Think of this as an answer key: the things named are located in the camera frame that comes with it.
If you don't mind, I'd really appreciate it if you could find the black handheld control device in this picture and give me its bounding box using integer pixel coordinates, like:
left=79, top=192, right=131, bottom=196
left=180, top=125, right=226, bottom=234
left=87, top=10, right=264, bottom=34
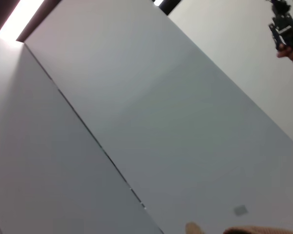
left=266, top=0, right=293, bottom=51

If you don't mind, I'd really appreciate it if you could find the khaki canvas food bag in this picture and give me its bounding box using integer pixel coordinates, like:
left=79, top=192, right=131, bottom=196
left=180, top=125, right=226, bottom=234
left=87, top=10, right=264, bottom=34
left=185, top=222, right=293, bottom=234

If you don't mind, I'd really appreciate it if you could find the bright ceiling light strip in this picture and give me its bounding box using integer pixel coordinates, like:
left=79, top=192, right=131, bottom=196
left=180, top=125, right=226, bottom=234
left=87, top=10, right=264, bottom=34
left=0, top=0, right=45, bottom=42

